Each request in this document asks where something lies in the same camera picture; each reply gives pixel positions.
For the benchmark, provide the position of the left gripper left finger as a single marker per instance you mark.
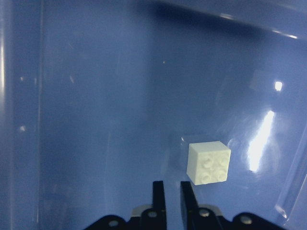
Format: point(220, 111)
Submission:
point(154, 218)

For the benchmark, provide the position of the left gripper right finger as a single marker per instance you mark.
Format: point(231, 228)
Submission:
point(195, 216)

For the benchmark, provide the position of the white block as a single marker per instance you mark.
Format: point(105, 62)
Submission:
point(208, 162)

